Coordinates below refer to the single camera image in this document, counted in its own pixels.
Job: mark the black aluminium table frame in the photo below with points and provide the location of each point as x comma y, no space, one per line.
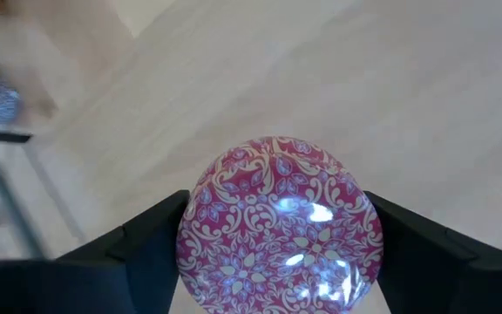
2,136

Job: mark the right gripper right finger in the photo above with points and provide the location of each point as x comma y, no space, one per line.
451,283

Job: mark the pink patterned round disc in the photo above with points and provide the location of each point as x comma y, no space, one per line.
277,227

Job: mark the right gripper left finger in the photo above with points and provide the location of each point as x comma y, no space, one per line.
103,283

